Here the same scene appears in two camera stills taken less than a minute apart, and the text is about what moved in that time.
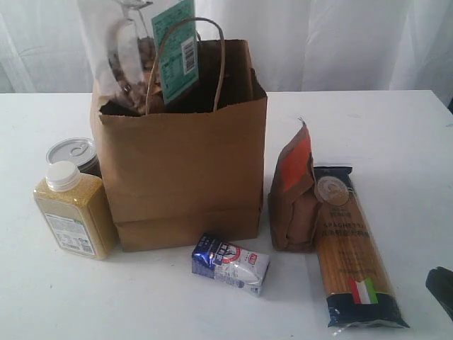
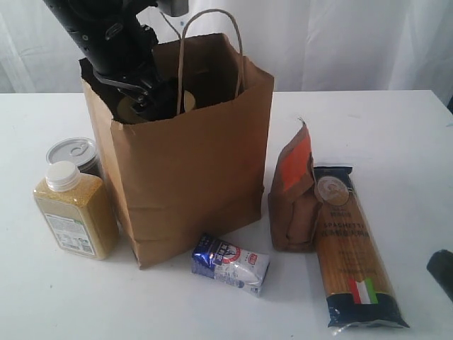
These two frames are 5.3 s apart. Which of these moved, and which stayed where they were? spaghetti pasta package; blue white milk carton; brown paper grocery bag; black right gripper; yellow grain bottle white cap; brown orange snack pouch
Moved: brown paper grocery bag; black right gripper
Stayed: spaghetti pasta package; yellow grain bottle white cap; blue white milk carton; brown orange snack pouch
